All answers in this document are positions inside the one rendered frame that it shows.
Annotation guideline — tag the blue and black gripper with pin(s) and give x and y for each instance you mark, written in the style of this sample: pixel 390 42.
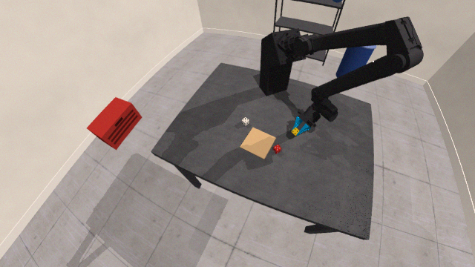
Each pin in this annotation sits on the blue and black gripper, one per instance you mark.
pixel 308 117

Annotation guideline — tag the peach flat mat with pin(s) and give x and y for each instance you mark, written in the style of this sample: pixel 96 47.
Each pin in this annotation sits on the peach flat mat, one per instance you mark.
pixel 258 143

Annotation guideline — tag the red die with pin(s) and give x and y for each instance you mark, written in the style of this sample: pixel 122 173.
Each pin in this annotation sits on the red die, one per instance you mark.
pixel 277 149

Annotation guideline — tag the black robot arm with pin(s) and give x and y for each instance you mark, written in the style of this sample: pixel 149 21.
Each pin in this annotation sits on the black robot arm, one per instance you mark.
pixel 404 51

